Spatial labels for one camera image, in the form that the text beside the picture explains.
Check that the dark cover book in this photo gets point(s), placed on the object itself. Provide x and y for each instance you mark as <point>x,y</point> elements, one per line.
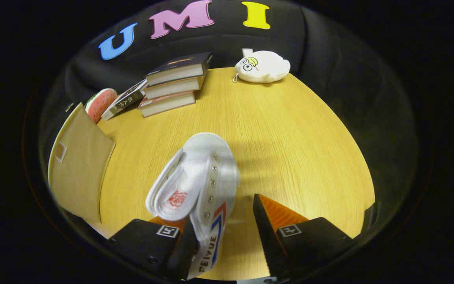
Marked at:
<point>177,67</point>

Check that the white canvas shoe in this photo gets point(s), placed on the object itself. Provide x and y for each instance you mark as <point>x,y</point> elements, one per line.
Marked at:
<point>203,173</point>

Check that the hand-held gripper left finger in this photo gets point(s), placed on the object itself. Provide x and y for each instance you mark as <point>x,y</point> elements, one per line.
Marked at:
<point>148,246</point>

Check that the black backdrop cloth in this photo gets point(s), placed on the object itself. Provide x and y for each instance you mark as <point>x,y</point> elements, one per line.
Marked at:
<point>329,71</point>

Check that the silver cloth clip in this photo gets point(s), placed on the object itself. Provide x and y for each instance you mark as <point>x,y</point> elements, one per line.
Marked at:
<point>69,107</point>

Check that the tan cover book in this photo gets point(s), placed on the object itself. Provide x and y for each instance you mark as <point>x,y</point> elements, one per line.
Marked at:
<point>172,87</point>

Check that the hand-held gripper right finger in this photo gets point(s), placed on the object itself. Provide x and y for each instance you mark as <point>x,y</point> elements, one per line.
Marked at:
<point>270,240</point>

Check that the white cover book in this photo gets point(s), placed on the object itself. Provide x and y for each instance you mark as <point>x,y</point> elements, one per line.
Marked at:
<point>126,100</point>

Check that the watermelon slice toy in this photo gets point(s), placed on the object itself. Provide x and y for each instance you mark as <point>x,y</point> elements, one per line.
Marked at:
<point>101,104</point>

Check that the white plush toy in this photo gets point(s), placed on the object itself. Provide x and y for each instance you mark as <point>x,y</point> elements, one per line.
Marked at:
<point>264,67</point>

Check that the reddish cover book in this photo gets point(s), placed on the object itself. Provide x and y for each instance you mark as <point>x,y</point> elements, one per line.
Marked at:
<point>166,104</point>

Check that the beige fabric storage box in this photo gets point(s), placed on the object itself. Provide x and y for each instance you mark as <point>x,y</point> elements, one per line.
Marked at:
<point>79,165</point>

